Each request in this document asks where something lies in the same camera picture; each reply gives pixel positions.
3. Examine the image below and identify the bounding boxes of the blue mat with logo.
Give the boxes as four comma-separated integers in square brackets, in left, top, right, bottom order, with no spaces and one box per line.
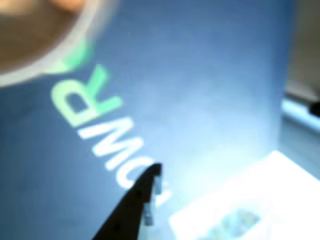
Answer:
[0,0,301,240]

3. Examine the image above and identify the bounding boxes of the light blue flat object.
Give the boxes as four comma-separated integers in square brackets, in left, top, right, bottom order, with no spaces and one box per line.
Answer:
[280,98,320,136]

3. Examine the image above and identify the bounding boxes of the round bamboo wooden box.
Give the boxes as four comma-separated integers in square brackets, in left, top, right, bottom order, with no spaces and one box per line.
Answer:
[0,0,107,89]

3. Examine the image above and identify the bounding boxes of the white paper sheet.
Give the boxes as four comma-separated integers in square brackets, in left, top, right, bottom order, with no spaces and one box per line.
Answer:
[168,149,320,240]

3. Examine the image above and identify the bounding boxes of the small black object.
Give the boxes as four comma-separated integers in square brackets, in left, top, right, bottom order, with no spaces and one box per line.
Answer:
[308,99,320,118]

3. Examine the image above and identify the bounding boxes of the orange plush toy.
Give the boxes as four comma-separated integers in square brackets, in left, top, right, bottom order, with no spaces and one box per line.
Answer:
[51,0,87,13]

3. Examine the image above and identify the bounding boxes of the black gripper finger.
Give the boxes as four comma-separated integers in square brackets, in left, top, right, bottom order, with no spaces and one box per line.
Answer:
[91,163,163,240]

